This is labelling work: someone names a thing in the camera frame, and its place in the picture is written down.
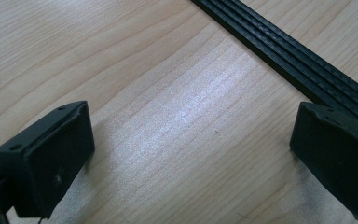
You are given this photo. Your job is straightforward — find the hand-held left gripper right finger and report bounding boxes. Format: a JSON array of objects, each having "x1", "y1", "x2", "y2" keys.
[{"x1": 288, "y1": 101, "x2": 358, "y2": 219}]

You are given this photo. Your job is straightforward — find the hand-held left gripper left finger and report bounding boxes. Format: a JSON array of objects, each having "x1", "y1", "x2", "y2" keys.
[{"x1": 0, "y1": 100, "x2": 96, "y2": 219}]

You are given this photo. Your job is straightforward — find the black ribbed rail strip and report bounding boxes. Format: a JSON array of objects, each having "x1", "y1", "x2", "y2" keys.
[{"x1": 209, "y1": 0, "x2": 358, "y2": 129}]

